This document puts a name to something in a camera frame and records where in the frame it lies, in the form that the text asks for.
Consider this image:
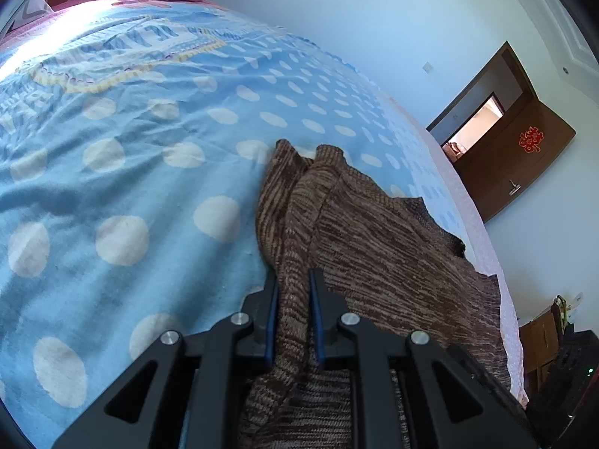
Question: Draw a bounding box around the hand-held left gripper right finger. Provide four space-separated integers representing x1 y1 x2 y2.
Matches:
308 269 539 449

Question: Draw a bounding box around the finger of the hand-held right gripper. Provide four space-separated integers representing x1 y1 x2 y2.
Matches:
448 345 532 430

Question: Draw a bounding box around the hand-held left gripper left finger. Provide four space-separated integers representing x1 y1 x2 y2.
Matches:
54 269 282 449

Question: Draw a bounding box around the brown knitted sweater sun pattern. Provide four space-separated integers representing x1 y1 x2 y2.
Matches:
238 139 514 449

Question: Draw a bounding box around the wooden cabinet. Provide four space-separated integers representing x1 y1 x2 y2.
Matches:
519 308 565 387

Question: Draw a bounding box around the green item on cabinet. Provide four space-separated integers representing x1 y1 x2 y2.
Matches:
552 294 571 334

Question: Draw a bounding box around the pink dotted bed sheet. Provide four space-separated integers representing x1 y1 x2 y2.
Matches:
388 98 530 407

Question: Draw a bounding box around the brown wooden door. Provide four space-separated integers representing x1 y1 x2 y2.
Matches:
455 100 576 223

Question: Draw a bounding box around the blue polka dot blanket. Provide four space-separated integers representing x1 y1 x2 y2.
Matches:
0 0 473 449

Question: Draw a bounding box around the red paper door decoration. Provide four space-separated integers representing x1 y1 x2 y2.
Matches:
517 125 544 153

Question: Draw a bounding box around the patterned white pillow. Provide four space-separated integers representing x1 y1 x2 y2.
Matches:
7 0 53 33

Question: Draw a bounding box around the brown door frame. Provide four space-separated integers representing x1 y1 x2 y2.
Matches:
425 40 540 160

